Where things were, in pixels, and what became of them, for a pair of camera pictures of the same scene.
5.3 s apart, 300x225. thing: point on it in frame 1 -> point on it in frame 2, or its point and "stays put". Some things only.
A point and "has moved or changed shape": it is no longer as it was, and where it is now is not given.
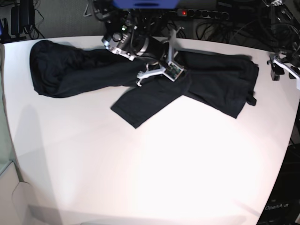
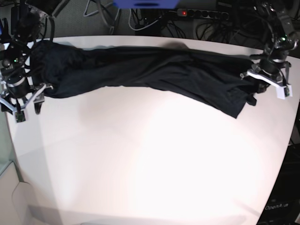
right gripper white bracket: (278, 67) -> (260, 86)
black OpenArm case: (283, 207) stays put
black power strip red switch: (190, 12) stays put
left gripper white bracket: (170, 70) -> (38, 99)
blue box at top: (146, 4) stays put
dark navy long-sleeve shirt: (225, 82) has moved or changed shape
